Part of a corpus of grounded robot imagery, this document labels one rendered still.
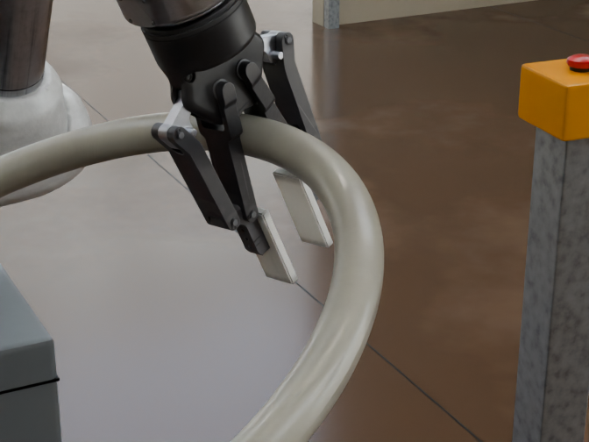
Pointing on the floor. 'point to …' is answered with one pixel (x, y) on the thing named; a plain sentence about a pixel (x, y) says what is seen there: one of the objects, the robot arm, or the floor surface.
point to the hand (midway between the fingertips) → (286, 227)
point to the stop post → (556, 258)
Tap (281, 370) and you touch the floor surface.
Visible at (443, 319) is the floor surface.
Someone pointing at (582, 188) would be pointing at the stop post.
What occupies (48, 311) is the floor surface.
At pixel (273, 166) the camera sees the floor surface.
